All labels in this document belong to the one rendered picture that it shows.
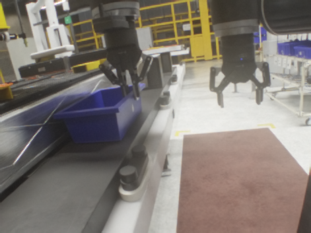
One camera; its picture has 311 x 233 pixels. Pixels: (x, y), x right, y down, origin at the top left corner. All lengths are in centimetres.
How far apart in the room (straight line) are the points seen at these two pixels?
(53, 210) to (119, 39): 34
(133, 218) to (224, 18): 41
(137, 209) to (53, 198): 12
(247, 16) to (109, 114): 34
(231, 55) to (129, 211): 38
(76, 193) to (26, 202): 8
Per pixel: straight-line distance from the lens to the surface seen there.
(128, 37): 45
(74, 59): 160
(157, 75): 91
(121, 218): 32
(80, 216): 28
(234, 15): 47
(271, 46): 437
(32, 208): 34
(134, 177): 33
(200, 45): 1068
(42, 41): 531
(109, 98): 63
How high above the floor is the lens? 106
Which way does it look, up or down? 19 degrees down
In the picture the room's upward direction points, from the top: 9 degrees counter-clockwise
